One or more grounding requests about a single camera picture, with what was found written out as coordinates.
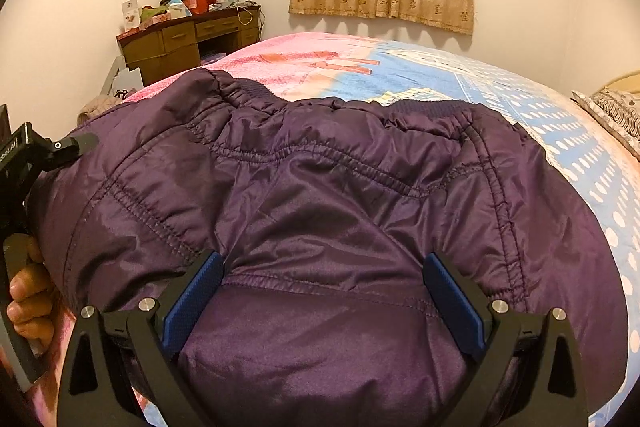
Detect yellow wooden headboard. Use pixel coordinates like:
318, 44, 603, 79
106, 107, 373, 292
592, 74, 640, 98

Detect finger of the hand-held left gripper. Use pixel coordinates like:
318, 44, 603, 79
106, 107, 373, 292
50, 133, 99, 158

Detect brown wooden desk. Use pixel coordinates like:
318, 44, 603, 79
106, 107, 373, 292
116, 4, 263, 88

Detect grey patterned pillow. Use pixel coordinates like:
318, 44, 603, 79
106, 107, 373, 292
572, 88, 640, 158

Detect pile of clothes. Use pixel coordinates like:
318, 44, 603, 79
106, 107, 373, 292
80, 96, 121, 122

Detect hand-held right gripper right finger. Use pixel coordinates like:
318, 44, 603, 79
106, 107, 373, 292
422, 252, 591, 427

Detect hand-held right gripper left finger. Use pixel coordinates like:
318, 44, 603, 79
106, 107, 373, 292
56, 249, 226, 427

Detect purple padded jacket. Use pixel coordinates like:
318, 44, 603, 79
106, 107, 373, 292
27, 67, 628, 427

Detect white card box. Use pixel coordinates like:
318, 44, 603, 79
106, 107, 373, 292
121, 0, 142, 32

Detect white paper bag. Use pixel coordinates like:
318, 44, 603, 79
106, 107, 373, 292
111, 67, 143, 100

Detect person's left hand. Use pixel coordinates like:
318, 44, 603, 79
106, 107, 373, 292
6, 237, 59, 353

